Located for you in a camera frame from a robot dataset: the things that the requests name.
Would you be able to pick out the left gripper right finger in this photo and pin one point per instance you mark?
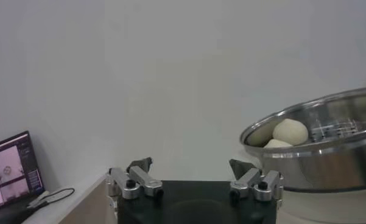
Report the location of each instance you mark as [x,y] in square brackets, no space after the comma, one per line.
[249,179]

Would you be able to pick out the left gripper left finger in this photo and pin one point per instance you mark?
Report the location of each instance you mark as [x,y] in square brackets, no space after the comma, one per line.
[143,179]

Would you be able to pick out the white steamed baozi bun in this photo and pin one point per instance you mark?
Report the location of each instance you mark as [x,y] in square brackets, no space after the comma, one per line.
[277,144]
[290,131]

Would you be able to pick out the stainless steel steamer basket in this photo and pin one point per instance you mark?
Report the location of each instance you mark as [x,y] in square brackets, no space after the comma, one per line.
[322,170]

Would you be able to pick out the white side table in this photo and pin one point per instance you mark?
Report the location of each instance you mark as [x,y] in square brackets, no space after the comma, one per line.
[85,201]

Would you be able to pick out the grey open laptop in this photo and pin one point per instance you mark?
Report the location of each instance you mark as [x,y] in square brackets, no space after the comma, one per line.
[12,170]

